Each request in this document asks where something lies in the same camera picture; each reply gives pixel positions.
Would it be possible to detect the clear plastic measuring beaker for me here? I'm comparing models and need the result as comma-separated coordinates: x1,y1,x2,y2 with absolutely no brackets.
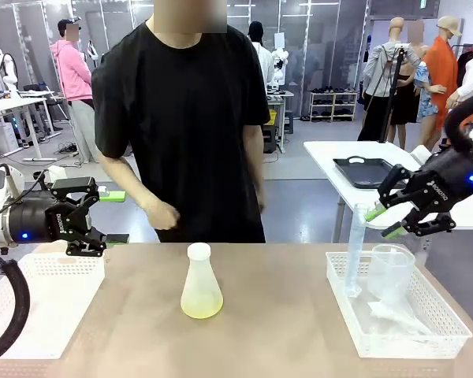
367,243,416,312

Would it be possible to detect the clear graduated cylinder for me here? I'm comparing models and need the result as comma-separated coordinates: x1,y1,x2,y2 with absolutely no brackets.
345,203,370,298

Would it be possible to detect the mannequin in grey hoodie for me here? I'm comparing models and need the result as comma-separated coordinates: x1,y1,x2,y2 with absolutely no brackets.
357,17,421,143

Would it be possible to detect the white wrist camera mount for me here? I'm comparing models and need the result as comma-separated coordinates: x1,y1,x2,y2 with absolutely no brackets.
47,165,67,183
410,145,430,165

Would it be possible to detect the person in pink hoodie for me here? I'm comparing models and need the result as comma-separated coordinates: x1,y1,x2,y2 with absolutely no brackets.
49,17,99,163

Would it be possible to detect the mannequin in blue floral dress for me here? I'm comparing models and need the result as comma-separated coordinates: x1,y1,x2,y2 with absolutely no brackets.
414,62,439,124

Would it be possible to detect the mannequin in orange robe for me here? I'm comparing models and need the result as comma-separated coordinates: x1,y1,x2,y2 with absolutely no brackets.
414,15,463,153

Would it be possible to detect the metal frame workbench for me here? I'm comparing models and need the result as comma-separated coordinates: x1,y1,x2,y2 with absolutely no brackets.
266,89,296,154

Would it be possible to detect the white perforated plastic basket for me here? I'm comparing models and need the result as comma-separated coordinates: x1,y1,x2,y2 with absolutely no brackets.
325,250,473,359
0,251,106,360

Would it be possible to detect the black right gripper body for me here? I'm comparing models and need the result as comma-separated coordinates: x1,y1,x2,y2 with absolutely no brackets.
412,151,473,216

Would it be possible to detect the clear plastic funnel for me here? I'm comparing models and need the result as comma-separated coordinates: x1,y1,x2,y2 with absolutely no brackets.
368,301,433,336

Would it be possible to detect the person in black t-shirt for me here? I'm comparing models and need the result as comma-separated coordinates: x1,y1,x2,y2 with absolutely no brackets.
91,0,271,243

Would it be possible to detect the person's right forearm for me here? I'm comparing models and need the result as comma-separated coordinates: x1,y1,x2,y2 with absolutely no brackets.
100,153,159,213

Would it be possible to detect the person's left hand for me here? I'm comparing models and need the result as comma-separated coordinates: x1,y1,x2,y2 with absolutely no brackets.
255,183,267,216

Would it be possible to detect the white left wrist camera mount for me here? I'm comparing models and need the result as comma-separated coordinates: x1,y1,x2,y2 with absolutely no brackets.
47,165,67,183

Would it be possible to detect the person's right hand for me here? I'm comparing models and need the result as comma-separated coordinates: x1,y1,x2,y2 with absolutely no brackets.
144,196,181,232

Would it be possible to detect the shoe rack with shoes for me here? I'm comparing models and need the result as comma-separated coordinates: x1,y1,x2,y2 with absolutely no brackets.
309,88,359,122

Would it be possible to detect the figure in black dress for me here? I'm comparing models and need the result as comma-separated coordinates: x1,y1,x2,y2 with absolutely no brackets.
388,20,426,150

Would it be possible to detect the white side table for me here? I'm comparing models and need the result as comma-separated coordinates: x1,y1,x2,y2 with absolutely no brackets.
303,140,473,243

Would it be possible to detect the long white desk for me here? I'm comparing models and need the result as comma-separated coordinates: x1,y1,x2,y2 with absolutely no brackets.
0,96,62,162

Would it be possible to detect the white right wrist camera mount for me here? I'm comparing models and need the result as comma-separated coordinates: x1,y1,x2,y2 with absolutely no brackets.
410,145,430,165

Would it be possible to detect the translucent plastic conical flask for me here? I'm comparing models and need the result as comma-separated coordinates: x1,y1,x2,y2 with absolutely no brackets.
180,255,225,320

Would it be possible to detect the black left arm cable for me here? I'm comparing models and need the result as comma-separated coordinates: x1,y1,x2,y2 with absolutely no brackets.
0,242,32,365

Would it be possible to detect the person's left forearm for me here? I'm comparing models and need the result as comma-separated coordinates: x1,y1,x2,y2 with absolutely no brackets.
242,124,266,191

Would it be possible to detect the white round flask cap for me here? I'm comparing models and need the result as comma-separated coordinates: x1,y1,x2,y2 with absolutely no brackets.
186,243,212,261

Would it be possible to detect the black rectangular tray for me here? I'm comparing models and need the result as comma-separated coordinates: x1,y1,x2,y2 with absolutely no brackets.
333,156,399,190

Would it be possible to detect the white humanoid robot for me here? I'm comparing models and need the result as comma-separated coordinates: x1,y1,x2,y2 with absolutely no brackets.
0,49,21,99

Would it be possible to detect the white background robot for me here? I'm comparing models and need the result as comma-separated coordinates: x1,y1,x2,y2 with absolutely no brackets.
270,46,289,86

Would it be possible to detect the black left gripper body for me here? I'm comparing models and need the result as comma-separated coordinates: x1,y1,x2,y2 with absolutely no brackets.
7,198,92,244

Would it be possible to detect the person in white shirt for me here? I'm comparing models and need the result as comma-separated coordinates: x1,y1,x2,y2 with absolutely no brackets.
247,21,276,91

